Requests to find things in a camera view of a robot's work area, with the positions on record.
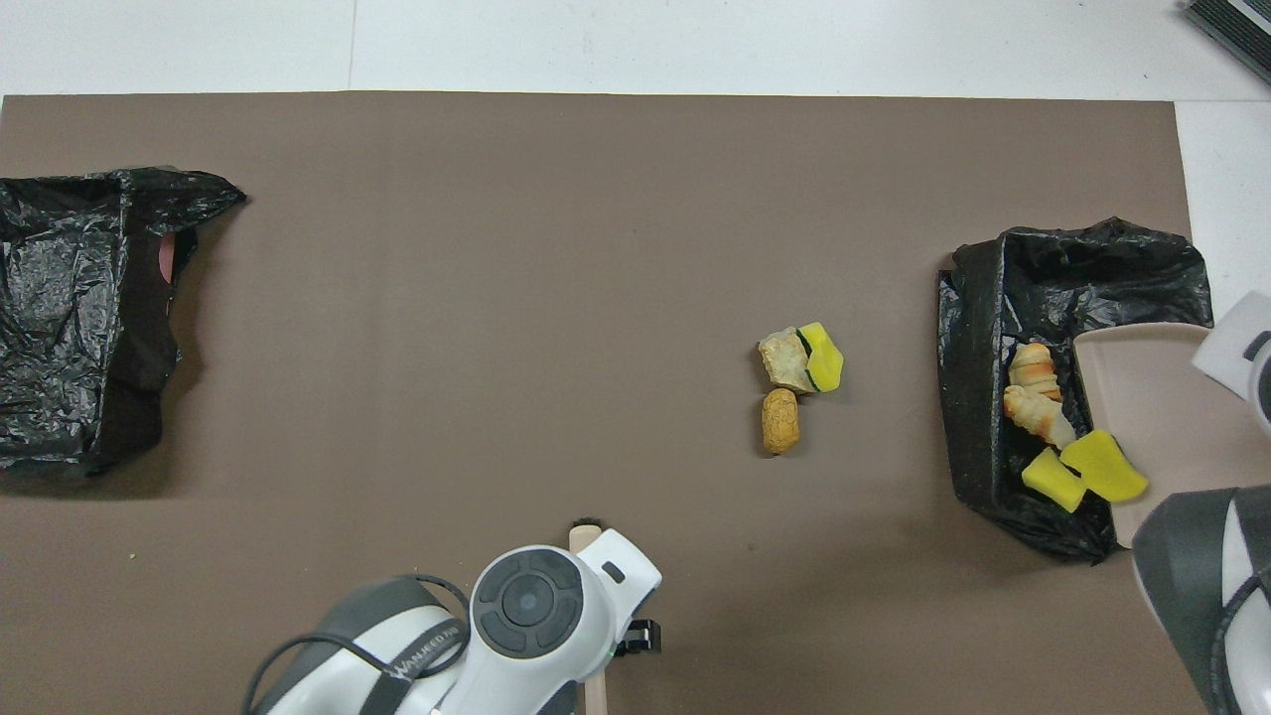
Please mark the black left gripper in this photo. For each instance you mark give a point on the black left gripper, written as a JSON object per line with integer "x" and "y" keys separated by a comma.
{"x": 640, "y": 636}

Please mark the beige hand brush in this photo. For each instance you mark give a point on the beige hand brush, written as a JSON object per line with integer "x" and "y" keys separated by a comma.
{"x": 584, "y": 538}

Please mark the brown bread roll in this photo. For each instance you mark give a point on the brown bread roll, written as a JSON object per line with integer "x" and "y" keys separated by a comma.
{"x": 780, "y": 422}

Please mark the pale bread chunk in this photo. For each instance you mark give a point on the pale bread chunk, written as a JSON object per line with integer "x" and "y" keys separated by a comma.
{"x": 1038, "y": 415}
{"x": 784, "y": 362}

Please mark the yellow green sponge piece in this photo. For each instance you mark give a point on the yellow green sponge piece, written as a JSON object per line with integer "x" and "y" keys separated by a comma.
{"x": 826, "y": 357}

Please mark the orange striped croissant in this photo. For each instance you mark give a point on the orange striped croissant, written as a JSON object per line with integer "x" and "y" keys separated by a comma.
{"x": 1035, "y": 369}

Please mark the beige plastic dustpan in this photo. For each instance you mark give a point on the beige plastic dustpan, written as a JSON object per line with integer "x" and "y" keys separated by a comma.
{"x": 1152, "y": 397}

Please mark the black trash bag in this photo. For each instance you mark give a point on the black trash bag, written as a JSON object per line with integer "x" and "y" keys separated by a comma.
{"x": 60, "y": 258}
{"x": 978, "y": 397}

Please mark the pink plastic bin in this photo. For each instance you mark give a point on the pink plastic bin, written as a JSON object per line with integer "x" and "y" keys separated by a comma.
{"x": 169, "y": 256}

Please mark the brown table mat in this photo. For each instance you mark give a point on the brown table mat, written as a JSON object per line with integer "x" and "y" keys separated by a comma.
{"x": 496, "y": 248}

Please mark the dark ribbed object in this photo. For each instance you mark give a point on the dark ribbed object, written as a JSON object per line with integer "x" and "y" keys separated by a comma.
{"x": 1241, "y": 25}

